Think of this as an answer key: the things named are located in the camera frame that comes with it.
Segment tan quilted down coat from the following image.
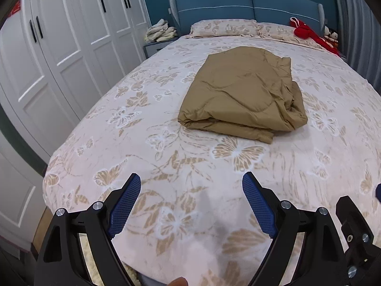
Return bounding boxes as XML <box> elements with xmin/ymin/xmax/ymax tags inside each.
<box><xmin>178</xmin><ymin>46</ymin><xmax>308</xmax><ymax>144</ymax></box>

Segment person's left hand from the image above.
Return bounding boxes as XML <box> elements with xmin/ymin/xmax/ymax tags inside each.
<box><xmin>167</xmin><ymin>277</ymin><xmax>189</xmax><ymax>286</ymax></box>

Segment floral beige bedspread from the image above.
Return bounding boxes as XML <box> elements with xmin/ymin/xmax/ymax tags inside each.
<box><xmin>43</xmin><ymin>37</ymin><xmax>380</xmax><ymax>285</ymax></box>

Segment grey curtain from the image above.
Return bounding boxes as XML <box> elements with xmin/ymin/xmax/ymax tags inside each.
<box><xmin>336</xmin><ymin>0</ymin><xmax>380</xmax><ymax>92</ymax></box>

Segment small plush dolls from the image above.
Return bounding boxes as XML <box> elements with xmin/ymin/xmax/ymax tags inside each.
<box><xmin>324</xmin><ymin>26</ymin><xmax>338</xmax><ymax>48</ymax></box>

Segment blue-grey nightstand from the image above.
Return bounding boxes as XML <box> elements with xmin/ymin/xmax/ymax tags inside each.
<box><xmin>143</xmin><ymin>37</ymin><xmax>178</xmax><ymax>59</ymax></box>

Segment right floral pillow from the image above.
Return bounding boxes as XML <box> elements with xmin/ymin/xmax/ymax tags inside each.
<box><xmin>257</xmin><ymin>23</ymin><xmax>324</xmax><ymax>50</ymax></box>

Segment floral pillow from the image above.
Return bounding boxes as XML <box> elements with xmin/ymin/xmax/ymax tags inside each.
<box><xmin>189</xmin><ymin>19</ymin><xmax>258</xmax><ymax>37</ymax></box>
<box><xmin>257</xmin><ymin>23</ymin><xmax>324</xmax><ymax>50</ymax></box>

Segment red cloth bag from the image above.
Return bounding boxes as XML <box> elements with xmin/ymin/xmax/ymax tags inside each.
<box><xmin>290</xmin><ymin>17</ymin><xmax>339</xmax><ymax>56</ymax></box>

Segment white panelled wardrobe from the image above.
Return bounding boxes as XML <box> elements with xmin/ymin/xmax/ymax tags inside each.
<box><xmin>1</xmin><ymin>0</ymin><xmax>150</xmax><ymax>251</ymax></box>

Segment left floral pillow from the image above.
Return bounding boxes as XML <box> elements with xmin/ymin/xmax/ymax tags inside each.
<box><xmin>189</xmin><ymin>19</ymin><xmax>258</xmax><ymax>37</ymax></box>

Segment stack of folded beige cloths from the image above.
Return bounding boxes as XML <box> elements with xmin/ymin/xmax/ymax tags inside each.
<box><xmin>145</xmin><ymin>19</ymin><xmax>178</xmax><ymax>43</ymax></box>

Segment blue upholstered headboard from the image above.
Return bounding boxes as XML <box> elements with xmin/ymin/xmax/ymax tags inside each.
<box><xmin>169</xmin><ymin>0</ymin><xmax>325</xmax><ymax>36</ymax></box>

